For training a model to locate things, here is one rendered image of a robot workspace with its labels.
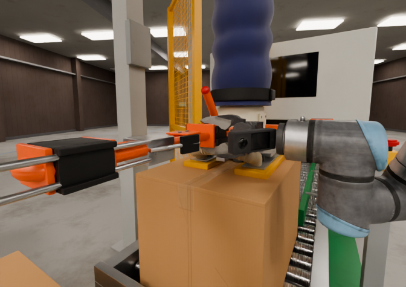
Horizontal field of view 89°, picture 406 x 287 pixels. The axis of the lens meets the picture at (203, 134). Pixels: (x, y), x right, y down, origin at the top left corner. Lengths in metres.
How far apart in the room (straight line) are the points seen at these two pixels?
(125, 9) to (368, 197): 1.70
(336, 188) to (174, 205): 0.38
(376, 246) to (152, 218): 0.81
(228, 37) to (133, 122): 1.11
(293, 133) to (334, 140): 0.07
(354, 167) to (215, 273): 0.40
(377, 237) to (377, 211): 0.55
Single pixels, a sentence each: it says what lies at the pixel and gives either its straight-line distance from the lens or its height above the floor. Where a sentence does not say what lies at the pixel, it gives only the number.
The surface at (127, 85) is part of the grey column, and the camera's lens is 1.66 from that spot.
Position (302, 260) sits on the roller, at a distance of 1.05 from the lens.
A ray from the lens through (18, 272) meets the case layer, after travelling 1.15.
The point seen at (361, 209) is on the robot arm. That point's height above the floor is 0.96.
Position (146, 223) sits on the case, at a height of 0.80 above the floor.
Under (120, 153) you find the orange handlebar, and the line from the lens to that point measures 0.31.
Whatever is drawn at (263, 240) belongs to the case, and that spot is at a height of 0.87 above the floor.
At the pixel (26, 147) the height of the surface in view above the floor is 1.10.
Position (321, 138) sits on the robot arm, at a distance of 0.44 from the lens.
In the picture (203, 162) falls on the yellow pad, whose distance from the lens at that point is 0.70.
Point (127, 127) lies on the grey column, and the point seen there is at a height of 1.01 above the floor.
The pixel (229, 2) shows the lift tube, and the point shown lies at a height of 1.48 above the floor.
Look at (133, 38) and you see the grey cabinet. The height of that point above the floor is 1.65.
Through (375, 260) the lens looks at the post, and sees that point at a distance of 1.10.
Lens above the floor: 1.14
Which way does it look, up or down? 7 degrees down
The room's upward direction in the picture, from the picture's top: straight up
